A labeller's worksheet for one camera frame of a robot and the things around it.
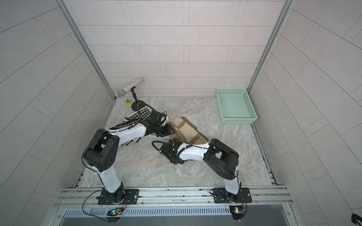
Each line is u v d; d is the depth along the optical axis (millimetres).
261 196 726
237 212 676
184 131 939
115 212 651
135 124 618
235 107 1108
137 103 1053
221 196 697
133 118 1018
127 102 1117
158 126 783
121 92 881
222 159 469
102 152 469
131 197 709
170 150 678
